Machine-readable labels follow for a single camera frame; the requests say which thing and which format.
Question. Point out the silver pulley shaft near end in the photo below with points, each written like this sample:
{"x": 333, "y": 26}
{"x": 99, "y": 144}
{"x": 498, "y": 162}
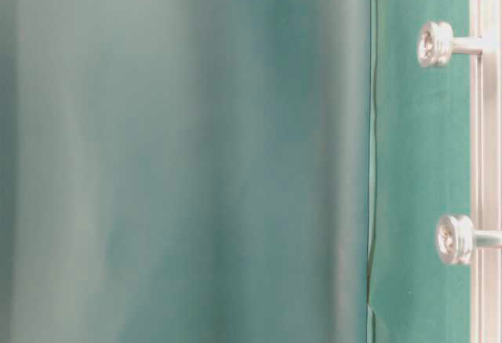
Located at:
{"x": 437, "y": 43}

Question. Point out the silver pulley shaft middle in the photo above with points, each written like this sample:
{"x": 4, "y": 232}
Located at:
{"x": 456, "y": 239}

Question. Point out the green table cloth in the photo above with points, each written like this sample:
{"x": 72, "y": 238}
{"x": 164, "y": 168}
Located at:
{"x": 419, "y": 171}

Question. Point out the aluminium extrusion rail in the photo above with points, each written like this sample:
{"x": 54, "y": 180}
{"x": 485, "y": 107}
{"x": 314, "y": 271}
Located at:
{"x": 485, "y": 105}

